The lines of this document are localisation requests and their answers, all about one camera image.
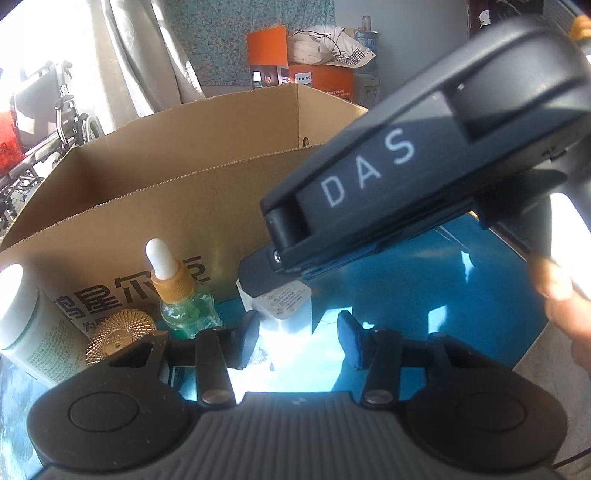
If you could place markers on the white checkered cloth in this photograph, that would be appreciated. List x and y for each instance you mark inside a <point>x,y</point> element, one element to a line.
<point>323,44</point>

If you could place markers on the green glass dropper bottle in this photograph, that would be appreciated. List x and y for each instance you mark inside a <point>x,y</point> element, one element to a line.
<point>187,314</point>

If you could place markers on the white jar green label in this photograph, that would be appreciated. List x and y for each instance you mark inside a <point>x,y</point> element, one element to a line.
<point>27,323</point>

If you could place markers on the cardboard box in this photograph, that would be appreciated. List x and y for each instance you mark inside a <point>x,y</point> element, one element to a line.
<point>138,194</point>

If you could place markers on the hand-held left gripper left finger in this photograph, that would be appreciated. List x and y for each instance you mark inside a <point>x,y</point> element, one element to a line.
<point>249,334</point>

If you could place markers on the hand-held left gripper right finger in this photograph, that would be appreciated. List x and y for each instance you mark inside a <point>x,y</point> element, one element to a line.
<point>348,337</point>

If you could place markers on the water dispenser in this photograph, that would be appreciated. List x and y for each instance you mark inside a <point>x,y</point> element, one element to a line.
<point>367,69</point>

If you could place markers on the orange plastic bag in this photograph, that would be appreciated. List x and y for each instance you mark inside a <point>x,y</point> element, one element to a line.
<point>9,143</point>

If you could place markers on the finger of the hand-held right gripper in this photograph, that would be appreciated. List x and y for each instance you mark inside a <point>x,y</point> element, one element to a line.
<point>258,274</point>

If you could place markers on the folded wheelchair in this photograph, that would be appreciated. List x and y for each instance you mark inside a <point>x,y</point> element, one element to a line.
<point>60,115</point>

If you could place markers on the white power adapter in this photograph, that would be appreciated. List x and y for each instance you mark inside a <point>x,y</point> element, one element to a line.
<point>288,302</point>

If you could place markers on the teal patterned wall cloth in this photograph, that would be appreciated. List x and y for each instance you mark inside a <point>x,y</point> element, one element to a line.
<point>217,27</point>

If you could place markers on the grey curtain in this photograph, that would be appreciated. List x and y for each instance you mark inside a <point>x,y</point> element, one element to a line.
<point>138,60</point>

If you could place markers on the orange printed carton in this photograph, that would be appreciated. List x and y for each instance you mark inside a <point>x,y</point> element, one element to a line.
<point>323,83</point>

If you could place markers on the person's right hand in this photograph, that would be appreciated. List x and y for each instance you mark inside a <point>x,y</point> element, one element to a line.
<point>563,304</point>

